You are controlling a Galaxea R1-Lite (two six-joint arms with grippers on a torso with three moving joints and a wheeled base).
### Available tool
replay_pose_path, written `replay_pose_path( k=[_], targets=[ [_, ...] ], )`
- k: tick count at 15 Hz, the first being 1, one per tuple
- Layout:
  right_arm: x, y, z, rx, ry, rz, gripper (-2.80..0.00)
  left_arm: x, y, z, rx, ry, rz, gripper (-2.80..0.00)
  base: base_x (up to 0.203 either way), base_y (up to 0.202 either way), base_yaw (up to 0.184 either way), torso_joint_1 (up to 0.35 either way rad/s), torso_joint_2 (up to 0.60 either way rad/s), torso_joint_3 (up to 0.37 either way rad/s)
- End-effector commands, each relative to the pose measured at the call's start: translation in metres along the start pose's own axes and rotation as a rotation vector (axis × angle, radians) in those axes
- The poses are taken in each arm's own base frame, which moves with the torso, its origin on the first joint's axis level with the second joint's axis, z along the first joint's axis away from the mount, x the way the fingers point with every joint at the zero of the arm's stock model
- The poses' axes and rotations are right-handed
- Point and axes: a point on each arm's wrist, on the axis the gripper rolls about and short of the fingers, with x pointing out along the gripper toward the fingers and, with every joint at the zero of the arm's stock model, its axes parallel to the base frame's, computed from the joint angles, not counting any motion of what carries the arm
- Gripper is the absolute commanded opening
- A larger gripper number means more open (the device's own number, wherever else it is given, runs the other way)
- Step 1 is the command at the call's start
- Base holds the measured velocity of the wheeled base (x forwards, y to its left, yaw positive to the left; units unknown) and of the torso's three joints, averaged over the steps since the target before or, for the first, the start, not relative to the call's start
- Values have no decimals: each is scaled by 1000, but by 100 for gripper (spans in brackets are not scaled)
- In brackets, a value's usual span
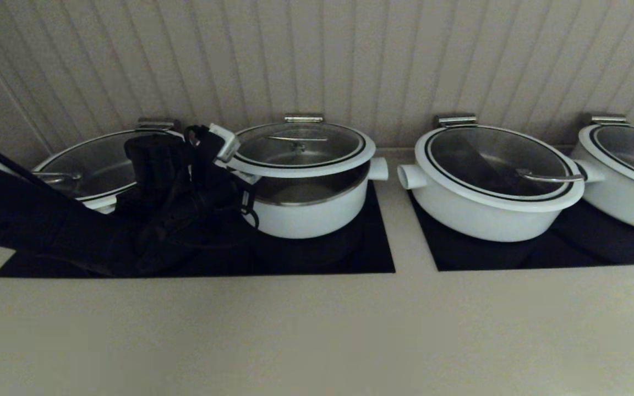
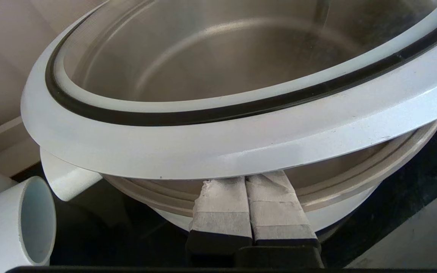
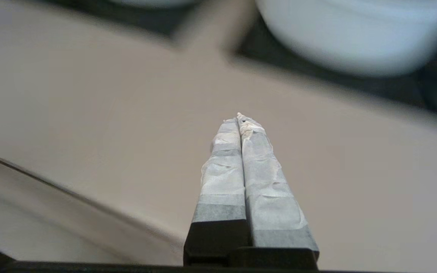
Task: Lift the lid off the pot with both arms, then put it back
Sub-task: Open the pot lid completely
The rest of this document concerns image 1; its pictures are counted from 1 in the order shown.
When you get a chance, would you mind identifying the black left induction plate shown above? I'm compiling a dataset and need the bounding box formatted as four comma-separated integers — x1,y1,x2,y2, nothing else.
0,181,396,278

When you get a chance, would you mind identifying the black cable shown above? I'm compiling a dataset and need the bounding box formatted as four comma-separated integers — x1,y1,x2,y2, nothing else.
237,187,260,229

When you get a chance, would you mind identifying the black right induction plate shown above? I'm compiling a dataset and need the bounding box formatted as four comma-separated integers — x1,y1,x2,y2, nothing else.
408,190,634,272

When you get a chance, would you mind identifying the white pot with steel rim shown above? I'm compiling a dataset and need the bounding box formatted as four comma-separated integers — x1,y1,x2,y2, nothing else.
242,157,389,239

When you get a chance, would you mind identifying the glass lid with steel handle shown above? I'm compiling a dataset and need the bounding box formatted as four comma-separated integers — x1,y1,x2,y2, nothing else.
222,122,377,178

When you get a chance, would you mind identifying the black induction plate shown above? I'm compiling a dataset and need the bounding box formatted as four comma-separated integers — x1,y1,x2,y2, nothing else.
408,190,634,272
0,181,396,278

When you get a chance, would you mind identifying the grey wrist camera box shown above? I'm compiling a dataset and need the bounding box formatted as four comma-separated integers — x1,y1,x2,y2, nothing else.
209,123,241,163

